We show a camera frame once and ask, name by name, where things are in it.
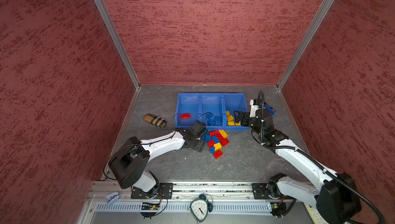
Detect yellow legos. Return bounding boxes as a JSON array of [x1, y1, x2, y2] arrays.
[[226, 110, 241, 126]]

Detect blue legos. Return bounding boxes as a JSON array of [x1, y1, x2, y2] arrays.
[[207, 115, 222, 126]]

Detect blue three-compartment bin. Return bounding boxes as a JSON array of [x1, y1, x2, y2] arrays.
[[175, 93, 249, 131]]

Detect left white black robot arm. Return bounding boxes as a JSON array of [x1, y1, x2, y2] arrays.
[[108, 121, 208, 198]]

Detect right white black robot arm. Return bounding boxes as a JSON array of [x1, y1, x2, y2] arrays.
[[234, 108, 362, 224]]

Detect long red lego top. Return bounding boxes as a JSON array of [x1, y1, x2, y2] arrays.
[[209, 130, 224, 141]]

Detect yellow lego brick top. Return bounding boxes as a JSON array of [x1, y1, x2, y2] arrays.
[[218, 130, 228, 139]]

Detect yellow lego brick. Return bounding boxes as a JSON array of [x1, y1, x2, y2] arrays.
[[218, 130, 228, 139], [214, 143, 222, 152]]

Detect yellow lego brick centre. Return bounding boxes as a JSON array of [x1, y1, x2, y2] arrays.
[[214, 143, 222, 152]]

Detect blue black stapler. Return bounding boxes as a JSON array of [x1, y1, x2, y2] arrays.
[[264, 103, 276, 116]]

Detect red lego brick bottom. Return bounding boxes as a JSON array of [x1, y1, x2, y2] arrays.
[[213, 150, 223, 159]]

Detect plaid glasses case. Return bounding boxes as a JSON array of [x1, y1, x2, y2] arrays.
[[144, 113, 167, 128]]

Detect heart-shaped white clock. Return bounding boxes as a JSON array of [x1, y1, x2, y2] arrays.
[[188, 194, 214, 224]]

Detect small blue stapler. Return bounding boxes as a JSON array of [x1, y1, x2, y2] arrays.
[[105, 192, 120, 205]]

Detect cream calculator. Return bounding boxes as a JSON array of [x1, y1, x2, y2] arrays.
[[304, 204, 319, 219]]

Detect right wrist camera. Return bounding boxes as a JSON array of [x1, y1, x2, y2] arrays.
[[250, 99, 262, 118]]

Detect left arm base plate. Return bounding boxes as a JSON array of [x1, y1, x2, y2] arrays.
[[131, 182, 174, 200]]

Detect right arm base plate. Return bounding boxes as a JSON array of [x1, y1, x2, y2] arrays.
[[252, 183, 293, 202]]

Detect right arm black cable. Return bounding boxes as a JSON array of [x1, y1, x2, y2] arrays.
[[257, 90, 386, 224]]

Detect aluminium rail frame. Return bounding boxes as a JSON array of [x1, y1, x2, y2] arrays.
[[77, 181, 325, 224]]

